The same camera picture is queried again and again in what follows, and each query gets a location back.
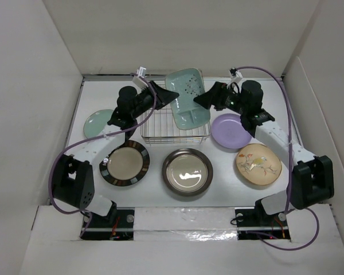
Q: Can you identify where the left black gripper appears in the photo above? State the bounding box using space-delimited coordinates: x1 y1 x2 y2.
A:
131 81 178 119

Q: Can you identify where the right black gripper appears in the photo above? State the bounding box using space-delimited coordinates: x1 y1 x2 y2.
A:
193 82 247 116

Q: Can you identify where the rectangular light green plate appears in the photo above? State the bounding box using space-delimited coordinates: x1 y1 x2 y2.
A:
165 68 210 131

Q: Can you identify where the purple round plate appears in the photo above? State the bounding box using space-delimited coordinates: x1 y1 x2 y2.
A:
211 113 252 149

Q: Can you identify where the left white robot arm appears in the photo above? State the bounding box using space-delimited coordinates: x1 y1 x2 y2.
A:
48 78 179 227

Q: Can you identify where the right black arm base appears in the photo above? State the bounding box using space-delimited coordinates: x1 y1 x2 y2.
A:
230 207 291 240

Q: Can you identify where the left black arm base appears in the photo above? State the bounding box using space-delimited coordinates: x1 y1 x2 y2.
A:
80 208 135 241

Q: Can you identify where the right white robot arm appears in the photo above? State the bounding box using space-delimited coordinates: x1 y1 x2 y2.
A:
194 80 334 225

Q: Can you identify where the round light green plate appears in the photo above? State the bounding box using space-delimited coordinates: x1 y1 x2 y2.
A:
83 109 114 139

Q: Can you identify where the striped rim beige plate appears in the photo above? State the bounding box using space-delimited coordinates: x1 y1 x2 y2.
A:
99 140 150 187

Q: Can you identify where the brown rimmed deep plate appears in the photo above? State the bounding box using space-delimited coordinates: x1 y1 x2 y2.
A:
162 148 214 197

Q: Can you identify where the beige bird pattern plate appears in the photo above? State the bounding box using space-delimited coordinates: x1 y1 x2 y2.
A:
236 143 283 186

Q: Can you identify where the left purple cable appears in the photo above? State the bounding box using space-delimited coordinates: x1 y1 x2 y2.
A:
50 71 158 238

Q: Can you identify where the purple cable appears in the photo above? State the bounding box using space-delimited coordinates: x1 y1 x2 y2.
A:
232 65 320 251
50 71 158 238

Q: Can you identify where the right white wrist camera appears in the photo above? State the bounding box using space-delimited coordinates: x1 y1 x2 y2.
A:
229 68 243 84

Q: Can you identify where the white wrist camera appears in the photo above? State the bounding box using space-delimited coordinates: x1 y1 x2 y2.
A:
229 68 243 84
131 66 147 89

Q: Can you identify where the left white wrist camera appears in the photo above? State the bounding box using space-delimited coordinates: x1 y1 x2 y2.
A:
131 66 147 89

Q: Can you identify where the metal wire dish rack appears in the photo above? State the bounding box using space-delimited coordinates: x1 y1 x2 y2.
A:
140 79 210 145

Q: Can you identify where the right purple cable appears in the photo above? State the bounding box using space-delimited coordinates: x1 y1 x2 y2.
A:
232 65 320 251

